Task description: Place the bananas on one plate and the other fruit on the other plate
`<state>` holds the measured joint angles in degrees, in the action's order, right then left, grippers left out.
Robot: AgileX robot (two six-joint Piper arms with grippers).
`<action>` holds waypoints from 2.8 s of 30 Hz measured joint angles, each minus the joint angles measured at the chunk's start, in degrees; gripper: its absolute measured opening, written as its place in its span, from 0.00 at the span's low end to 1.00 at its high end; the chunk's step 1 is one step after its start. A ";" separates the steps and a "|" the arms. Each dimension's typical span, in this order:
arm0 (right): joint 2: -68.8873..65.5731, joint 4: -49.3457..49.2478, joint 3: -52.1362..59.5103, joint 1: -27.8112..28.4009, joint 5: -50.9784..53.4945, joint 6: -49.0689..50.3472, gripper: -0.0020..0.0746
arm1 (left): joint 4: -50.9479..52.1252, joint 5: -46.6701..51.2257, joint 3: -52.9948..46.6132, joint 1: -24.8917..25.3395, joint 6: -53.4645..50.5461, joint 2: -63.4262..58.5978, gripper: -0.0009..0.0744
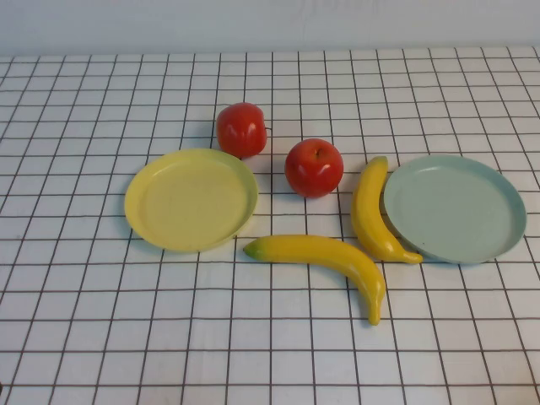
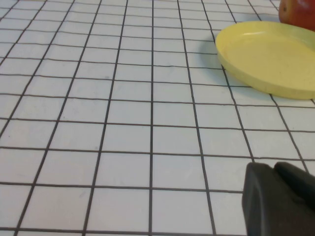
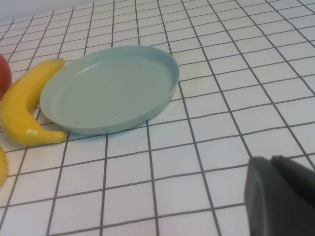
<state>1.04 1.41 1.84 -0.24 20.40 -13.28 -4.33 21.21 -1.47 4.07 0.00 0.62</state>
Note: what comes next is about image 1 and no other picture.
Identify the red apple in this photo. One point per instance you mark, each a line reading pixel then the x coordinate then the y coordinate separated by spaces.
pixel 314 169
pixel 240 131

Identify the yellow banana with green tip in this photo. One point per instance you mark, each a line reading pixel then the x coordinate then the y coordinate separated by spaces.
pixel 320 253

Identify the yellow plastic plate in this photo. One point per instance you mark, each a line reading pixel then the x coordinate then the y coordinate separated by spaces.
pixel 190 202

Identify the light blue plastic plate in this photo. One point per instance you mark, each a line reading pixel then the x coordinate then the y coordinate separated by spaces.
pixel 455 211

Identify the white grid tablecloth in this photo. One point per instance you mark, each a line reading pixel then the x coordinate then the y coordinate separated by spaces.
pixel 270 358

